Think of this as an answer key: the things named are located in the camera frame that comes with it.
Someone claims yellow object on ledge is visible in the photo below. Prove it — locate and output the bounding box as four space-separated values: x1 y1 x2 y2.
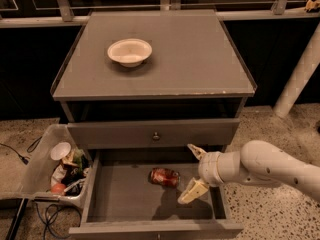
305 0 320 12

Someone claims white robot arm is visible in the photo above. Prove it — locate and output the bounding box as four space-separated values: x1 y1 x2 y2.
178 140 320 204

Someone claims white diagonal pole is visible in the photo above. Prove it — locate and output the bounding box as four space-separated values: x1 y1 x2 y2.
273 23 320 118

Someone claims clear plastic storage bin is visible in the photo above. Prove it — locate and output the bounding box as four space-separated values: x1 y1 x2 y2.
0 124 87 208

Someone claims small white bowl in bin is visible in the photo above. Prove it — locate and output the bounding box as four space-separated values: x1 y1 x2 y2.
50 142 71 161

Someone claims open grey middle drawer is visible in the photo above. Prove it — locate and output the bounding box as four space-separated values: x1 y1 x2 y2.
69 149 243 240

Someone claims black cable on floor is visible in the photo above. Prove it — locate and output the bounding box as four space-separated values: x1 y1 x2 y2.
0 135 43 166

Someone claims white bottle in bin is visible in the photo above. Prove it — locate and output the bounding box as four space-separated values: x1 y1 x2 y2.
51 165 67 186

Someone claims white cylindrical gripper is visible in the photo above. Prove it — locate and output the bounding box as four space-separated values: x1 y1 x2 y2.
178 144 223 204

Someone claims white paper bowl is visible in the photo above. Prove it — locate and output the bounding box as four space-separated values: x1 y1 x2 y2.
107 38 152 68

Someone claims red coke can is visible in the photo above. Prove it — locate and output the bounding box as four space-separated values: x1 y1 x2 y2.
149 167 180 188

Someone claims metal window railing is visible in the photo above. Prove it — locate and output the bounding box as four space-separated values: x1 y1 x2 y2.
0 0 320 28

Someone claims round metal drawer knob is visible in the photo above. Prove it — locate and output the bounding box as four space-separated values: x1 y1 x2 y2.
152 132 160 141

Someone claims closed grey top drawer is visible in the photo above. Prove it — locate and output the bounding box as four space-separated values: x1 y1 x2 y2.
67 119 239 149

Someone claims grey drawer cabinet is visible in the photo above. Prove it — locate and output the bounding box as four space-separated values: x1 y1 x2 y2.
49 9 258 240

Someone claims blue cable on floor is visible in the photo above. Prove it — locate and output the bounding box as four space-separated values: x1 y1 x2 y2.
35 202 83 240

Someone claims orange ball in bin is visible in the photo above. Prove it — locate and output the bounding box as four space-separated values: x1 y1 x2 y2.
51 183 66 195

